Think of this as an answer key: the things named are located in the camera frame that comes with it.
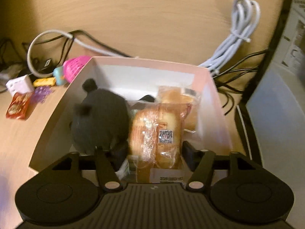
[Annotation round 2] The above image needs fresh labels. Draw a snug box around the pink cardboard box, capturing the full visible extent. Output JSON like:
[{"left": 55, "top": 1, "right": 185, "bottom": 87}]
[{"left": 29, "top": 56, "right": 235, "bottom": 174}]

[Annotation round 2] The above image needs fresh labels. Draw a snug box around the yellow toy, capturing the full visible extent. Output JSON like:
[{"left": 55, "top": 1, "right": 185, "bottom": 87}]
[{"left": 33, "top": 77, "right": 56, "bottom": 87}]

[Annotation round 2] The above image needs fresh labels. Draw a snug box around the black cable bundle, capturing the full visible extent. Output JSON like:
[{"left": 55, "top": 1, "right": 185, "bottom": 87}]
[
  {"left": 210, "top": 49, "right": 268, "bottom": 115},
  {"left": 0, "top": 30, "right": 134, "bottom": 93}
]

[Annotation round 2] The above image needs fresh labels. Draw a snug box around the red snack packet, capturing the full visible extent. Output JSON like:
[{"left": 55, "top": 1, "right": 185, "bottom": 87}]
[{"left": 5, "top": 93, "right": 31, "bottom": 120}]

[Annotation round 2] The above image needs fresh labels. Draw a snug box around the black plush toy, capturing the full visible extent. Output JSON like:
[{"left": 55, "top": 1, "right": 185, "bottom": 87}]
[{"left": 70, "top": 78, "right": 130, "bottom": 154}]

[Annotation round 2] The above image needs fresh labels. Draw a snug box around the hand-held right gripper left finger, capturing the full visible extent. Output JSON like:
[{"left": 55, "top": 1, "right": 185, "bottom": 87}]
[{"left": 51, "top": 145, "right": 128, "bottom": 192}]

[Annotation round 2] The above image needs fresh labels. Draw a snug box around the small wrapped bread packet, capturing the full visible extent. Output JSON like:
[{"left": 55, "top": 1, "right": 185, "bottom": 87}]
[{"left": 157, "top": 85, "right": 199, "bottom": 131}]

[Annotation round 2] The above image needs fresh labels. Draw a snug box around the purple toy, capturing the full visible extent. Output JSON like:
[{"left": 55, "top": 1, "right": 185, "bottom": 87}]
[{"left": 30, "top": 87, "right": 52, "bottom": 104}]

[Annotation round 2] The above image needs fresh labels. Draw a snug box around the computer tower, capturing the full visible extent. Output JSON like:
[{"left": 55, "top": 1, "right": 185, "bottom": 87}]
[{"left": 236, "top": 0, "right": 305, "bottom": 172}]

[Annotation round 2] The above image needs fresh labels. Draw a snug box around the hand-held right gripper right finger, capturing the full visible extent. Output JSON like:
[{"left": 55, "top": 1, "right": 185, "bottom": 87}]
[{"left": 182, "top": 140, "right": 261, "bottom": 192}]

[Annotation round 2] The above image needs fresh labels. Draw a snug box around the white cube charger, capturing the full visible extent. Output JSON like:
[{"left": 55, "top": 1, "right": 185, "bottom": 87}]
[{"left": 6, "top": 75, "right": 34, "bottom": 94}]

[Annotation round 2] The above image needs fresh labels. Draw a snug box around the white bundled cable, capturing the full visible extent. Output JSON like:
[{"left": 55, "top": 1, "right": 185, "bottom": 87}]
[{"left": 198, "top": 0, "right": 261, "bottom": 73}]

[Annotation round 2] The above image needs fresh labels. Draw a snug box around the black power adapter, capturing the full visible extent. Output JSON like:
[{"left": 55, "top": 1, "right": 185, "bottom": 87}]
[{"left": 36, "top": 58, "right": 55, "bottom": 74}]

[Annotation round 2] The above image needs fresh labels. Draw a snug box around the large bread packet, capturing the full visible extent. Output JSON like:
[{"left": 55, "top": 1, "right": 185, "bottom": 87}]
[{"left": 127, "top": 104, "right": 191, "bottom": 189}]

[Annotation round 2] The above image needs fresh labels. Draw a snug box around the grey cable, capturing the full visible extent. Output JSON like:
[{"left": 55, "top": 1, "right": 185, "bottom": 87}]
[{"left": 27, "top": 30, "right": 134, "bottom": 77}]

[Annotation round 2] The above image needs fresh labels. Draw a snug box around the pink and teal toy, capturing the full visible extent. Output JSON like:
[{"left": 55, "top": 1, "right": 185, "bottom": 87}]
[{"left": 53, "top": 55, "right": 92, "bottom": 86}]

